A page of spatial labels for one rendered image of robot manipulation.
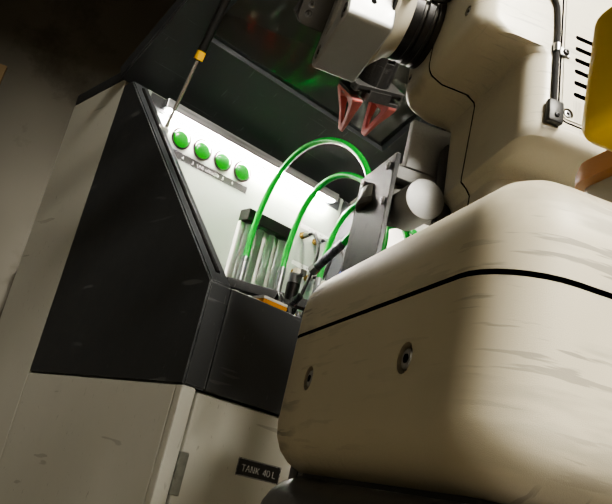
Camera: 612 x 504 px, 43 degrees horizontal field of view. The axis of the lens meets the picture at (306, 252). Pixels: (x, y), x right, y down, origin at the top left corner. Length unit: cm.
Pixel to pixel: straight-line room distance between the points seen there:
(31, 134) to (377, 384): 389
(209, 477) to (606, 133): 92
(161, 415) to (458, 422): 92
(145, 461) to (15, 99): 324
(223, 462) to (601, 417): 96
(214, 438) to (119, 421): 17
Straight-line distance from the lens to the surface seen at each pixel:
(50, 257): 179
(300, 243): 199
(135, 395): 126
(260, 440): 124
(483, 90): 83
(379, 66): 137
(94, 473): 131
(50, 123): 421
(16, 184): 410
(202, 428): 117
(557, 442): 27
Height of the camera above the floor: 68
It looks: 17 degrees up
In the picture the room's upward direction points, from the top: 13 degrees clockwise
